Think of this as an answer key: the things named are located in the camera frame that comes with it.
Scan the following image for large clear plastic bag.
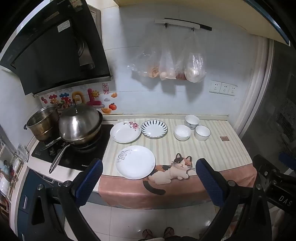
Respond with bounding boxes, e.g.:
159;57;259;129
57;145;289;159
131;25;169;78

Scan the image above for clear bag with red contents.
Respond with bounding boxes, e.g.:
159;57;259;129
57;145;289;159
174;32;193;81

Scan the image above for steel wok lid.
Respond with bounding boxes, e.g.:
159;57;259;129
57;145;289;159
58;98;100;141

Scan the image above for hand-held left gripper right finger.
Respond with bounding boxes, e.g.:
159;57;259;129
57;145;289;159
195;158;273;241

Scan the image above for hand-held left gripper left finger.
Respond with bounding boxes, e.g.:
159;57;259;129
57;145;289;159
29;158;104;241

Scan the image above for blue base cabinet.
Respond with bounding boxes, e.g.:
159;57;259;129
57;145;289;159
17;168;70;241

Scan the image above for white plate with grey flower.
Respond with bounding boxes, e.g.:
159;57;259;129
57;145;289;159
115;146;156;180

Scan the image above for black gas stove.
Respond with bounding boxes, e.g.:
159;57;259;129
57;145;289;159
31;124;114;172

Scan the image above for clear bag with pale contents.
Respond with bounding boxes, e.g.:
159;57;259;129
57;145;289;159
184;30;206;83

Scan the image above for white door frame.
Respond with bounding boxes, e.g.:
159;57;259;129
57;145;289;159
235;37;276;140

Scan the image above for glass sliding door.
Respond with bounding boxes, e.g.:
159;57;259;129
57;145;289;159
240;39;296;178

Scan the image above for white plate with pink flowers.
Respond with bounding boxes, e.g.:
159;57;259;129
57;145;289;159
110;121;142;143

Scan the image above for cluttered side shelf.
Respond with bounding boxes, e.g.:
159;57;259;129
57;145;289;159
0;125;30;210

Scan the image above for cream wall cabinet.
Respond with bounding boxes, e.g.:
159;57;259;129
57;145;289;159
117;0;291;45

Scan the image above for blue striped plate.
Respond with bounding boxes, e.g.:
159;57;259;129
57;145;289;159
141;120;168;139

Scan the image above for colourful character wall sticker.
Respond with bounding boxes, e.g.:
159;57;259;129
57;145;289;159
41;89;102;110

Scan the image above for white bowl with dark rim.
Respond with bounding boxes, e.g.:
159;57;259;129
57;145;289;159
194;125;211;142

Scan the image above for black range hood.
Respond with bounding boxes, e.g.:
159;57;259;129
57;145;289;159
0;0;114;96

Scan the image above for white bowl with blue print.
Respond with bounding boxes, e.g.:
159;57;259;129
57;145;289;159
184;115;200;130

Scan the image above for small clear bag with eggs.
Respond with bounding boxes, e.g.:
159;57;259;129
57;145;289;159
159;45;177;81

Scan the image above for steel steamer pot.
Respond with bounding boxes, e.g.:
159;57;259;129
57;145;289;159
23;104;61;142

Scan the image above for plain white bowl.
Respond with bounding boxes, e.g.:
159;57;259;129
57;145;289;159
174;125;192;141

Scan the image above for wall hook rail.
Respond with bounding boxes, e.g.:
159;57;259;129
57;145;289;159
154;18;212;32

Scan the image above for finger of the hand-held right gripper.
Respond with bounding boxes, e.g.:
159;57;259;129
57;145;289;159
279;152;296;165

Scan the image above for steel wok with long handle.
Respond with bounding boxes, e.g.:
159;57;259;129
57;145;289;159
42;111;103;174

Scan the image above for striped cat print table cloth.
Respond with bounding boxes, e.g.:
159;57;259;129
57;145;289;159
97;118;258;210

